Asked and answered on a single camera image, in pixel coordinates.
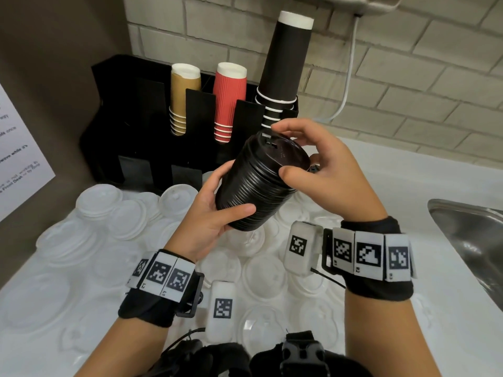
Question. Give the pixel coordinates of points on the stack of gold paper cups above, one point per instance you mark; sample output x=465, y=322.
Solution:
x=180, y=98

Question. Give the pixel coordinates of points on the person's left forearm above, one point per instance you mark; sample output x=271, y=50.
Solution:
x=125, y=349

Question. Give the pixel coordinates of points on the person's left hand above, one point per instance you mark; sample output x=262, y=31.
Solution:
x=196, y=227

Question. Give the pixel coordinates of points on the person's right hand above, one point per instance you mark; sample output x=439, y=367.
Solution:
x=338, y=184

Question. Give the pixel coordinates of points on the stack of black lids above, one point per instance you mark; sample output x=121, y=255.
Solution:
x=255, y=184

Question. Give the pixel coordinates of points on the grey wall-mounted appliance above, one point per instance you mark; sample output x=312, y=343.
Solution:
x=365, y=3

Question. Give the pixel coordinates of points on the black cup holder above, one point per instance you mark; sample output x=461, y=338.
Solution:
x=129, y=125

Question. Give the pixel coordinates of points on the black right wrist marker band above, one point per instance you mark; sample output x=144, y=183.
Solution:
x=377, y=288

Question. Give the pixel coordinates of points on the microwave safety poster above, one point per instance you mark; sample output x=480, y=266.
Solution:
x=19, y=172

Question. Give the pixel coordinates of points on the black chest harness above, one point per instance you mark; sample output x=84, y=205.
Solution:
x=224, y=361

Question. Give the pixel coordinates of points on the steel sink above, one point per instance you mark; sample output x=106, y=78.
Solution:
x=471, y=239

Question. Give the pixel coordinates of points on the white lids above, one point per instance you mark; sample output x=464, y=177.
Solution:
x=263, y=274

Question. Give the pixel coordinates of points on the black left wrist marker band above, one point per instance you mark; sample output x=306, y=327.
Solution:
x=145, y=310

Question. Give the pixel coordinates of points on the black wrist marker band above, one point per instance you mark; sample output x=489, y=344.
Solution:
x=377, y=288
x=145, y=310

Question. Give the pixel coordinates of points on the stack of red paper cups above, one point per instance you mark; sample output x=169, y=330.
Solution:
x=228, y=102

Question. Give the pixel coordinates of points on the stack of black paper cups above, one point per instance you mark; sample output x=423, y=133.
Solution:
x=283, y=58

